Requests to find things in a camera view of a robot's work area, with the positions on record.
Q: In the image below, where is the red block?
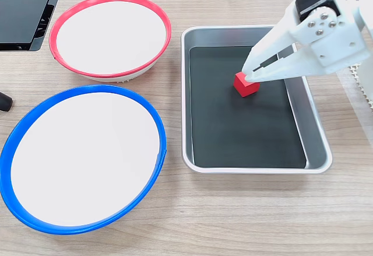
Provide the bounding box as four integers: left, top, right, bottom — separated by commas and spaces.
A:
233, 71, 261, 98

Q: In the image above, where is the silver metal tray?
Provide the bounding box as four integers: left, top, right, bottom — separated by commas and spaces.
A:
180, 24, 333, 175

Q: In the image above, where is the black tray liner mat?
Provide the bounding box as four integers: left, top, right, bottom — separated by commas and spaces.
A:
188, 45, 307, 169

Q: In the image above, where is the red-rimmed white dish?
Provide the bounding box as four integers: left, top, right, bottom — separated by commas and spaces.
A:
48, 0, 173, 83

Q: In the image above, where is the blue-rimmed white dish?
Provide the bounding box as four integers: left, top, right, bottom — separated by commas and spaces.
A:
0, 84, 167, 236

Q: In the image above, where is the white mesh base mat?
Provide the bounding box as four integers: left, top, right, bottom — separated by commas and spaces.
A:
348, 62, 373, 113

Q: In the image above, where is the black flat device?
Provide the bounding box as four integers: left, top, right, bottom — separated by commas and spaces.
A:
0, 0, 67, 52

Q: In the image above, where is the black rounded object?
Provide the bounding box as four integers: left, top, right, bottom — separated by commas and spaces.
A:
0, 91, 14, 112

